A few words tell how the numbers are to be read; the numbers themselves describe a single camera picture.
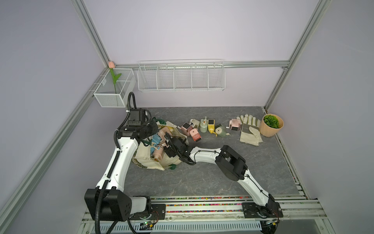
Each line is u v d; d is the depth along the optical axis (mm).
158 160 883
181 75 979
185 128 990
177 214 739
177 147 753
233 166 566
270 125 967
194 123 1052
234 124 1050
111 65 893
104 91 862
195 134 986
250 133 1050
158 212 735
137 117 578
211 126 1019
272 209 639
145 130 650
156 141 874
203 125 1021
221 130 986
